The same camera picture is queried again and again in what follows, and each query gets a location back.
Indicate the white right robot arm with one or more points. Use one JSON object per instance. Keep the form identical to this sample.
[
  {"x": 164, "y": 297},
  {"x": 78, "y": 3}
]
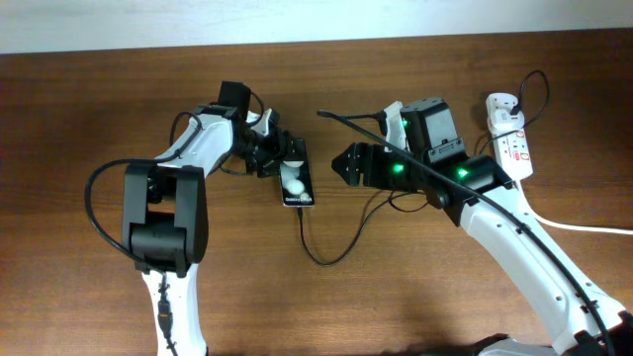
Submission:
[{"x": 478, "y": 196}]

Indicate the white power strip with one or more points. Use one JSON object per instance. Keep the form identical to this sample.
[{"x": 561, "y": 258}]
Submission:
[{"x": 511, "y": 149}]

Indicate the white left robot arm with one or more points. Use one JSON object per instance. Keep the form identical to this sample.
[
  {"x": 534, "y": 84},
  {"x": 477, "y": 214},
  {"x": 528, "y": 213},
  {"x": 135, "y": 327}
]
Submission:
[{"x": 165, "y": 221}]

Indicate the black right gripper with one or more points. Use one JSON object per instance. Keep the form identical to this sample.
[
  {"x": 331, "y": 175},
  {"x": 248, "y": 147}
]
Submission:
[{"x": 374, "y": 175}]

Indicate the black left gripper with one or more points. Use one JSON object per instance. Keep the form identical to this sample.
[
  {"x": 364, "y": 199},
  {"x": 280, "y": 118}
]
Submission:
[{"x": 279, "y": 147}]

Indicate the white USB charger plug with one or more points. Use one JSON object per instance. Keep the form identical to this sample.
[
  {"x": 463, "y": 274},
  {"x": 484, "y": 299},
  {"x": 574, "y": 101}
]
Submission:
[{"x": 501, "y": 121}]

